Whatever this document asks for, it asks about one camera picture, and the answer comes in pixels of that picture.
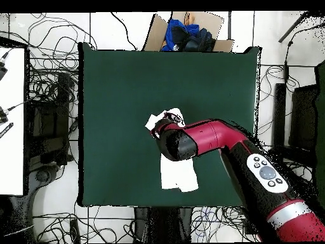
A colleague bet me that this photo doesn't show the brown cardboard box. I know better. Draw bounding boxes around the brown cardboard box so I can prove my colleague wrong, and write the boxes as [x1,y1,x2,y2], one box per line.
[142,11,235,53]

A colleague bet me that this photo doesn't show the dark green table cloth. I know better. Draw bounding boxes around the dark green table cloth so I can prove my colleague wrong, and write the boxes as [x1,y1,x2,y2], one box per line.
[77,41,262,208]

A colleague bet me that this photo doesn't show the dark navy garment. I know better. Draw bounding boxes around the dark navy garment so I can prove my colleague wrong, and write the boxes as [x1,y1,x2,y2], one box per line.
[171,25,216,52]

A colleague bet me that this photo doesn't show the black and blue cable tangle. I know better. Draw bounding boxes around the black and blue cable tangle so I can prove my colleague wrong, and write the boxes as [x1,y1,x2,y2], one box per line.
[190,205,261,243]

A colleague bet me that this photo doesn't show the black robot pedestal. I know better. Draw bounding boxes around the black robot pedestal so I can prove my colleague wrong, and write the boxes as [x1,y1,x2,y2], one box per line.
[133,207,194,243]

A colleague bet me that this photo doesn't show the black device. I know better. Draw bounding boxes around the black device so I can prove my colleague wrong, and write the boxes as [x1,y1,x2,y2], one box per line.
[0,100,31,125]
[0,51,10,81]

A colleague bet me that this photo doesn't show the white desk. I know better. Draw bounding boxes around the white desk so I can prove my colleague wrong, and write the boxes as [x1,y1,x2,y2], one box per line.
[0,46,26,196]

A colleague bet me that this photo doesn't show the black rod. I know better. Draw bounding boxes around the black rod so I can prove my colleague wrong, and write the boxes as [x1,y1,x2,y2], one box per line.
[277,11,315,43]

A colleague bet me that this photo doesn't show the black labelled bar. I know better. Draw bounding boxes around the black labelled bar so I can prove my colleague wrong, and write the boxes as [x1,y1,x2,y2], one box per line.
[0,122,14,139]

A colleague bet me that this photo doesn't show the white towel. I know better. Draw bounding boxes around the white towel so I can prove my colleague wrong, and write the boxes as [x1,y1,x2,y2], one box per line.
[144,107,199,193]

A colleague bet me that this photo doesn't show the blue garment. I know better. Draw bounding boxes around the blue garment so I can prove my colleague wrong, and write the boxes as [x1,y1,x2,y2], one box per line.
[161,18,201,52]

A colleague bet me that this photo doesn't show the black power strip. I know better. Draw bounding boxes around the black power strip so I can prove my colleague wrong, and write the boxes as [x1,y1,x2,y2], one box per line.
[69,218,81,243]

